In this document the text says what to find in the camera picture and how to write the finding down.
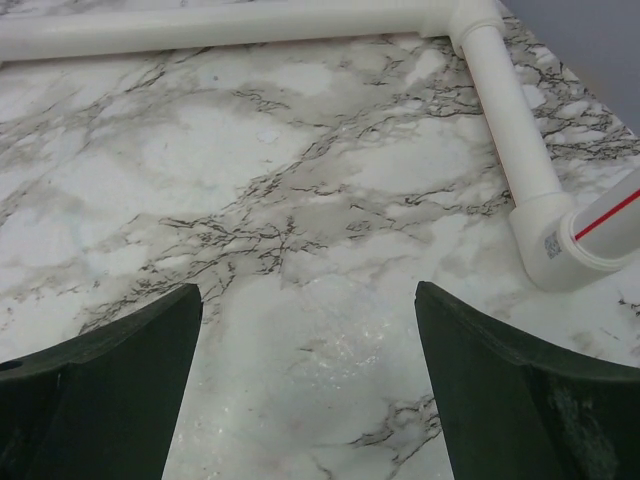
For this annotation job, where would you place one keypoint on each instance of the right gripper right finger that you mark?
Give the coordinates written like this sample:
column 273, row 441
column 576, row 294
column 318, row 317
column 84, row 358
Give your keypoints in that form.
column 514, row 406

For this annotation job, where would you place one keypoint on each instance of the white PVC pipe frame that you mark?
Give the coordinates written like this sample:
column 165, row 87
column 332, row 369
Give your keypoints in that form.
column 562, row 247

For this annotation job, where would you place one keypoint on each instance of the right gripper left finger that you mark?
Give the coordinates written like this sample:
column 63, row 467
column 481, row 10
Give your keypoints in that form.
column 103, row 405

